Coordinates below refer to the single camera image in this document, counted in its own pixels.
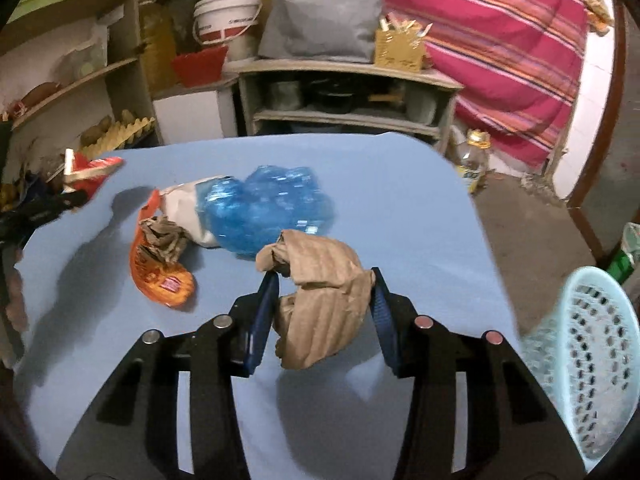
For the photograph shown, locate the low wooden cabinet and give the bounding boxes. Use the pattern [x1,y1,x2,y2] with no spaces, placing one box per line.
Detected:
[237,58,463,153]

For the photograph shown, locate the orange snack packet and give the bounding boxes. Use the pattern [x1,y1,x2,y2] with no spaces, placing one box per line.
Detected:
[131,189,197,310]

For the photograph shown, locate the red plastic basket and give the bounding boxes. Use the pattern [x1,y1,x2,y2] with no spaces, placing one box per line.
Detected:
[171,46,228,87]

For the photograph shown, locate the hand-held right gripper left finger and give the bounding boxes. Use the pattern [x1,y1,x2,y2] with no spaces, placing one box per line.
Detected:
[75,270,281,480]

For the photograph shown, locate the yellow utensil holder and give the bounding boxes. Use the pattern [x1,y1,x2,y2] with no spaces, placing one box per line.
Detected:
[375,16,432,70]

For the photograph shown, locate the yellow egg tray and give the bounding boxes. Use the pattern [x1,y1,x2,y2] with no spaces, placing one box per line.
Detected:
[80,116,157,158]

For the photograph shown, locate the green packet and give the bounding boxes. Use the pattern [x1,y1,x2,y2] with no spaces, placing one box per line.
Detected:
[607,222,640,286]

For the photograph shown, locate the hanging bag of onions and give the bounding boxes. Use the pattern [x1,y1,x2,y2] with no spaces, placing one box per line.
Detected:
[585,0,616,36]

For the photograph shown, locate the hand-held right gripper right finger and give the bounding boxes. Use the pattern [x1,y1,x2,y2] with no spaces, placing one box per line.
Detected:
[370,266,586,480]

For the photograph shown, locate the blue table cloth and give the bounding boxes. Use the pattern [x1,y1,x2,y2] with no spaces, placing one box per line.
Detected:
[12,132,521,480]

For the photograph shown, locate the small crumpled brown paper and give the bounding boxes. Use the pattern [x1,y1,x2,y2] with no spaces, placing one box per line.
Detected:
[139,215,188,266]

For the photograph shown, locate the brown framed door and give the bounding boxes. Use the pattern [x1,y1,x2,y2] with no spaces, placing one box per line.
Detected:
[565,5,640,266]

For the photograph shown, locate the white plastic bucket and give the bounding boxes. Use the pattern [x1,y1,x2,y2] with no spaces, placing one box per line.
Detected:
[192,0,262,46]

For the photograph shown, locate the blue plastic bag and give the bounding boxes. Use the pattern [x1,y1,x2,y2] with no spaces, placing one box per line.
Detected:
[200,164,336,261]

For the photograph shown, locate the grey bag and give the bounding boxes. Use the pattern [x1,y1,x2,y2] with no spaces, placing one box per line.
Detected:
[257,0,383,64]

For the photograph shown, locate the small white cabinet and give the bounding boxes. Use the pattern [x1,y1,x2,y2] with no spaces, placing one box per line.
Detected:
[151,75,241,146]

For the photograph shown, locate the red and gold foil wrapper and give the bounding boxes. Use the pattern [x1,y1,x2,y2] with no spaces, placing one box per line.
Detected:
[62,149,124,201]

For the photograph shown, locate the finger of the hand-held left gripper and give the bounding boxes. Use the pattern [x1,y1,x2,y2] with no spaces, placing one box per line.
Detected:
[15,187,87,226]

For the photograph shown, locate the brown cardboard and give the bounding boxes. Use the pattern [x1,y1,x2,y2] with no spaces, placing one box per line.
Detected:
[255,229,376,371]

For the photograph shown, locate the red striped hanging cloth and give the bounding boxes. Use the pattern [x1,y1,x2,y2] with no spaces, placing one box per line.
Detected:
[257,0,591,168]

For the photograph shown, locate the white plastic bag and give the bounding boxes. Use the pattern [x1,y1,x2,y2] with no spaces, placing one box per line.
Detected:
[162,176,236,249]

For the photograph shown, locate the clear bottle with yellow label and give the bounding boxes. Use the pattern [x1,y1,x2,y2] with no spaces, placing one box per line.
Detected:
[450,129,493,196]

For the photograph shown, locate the large yellow oil bottle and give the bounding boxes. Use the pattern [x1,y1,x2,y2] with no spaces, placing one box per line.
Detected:
[139,0,178,91]

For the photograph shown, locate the light blue plastic basket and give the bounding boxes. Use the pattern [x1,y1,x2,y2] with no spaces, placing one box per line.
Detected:
[520,266,640,463]

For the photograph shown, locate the wooden shelf unit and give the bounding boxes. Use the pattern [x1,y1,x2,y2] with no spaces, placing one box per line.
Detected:
[0,0,163,186]

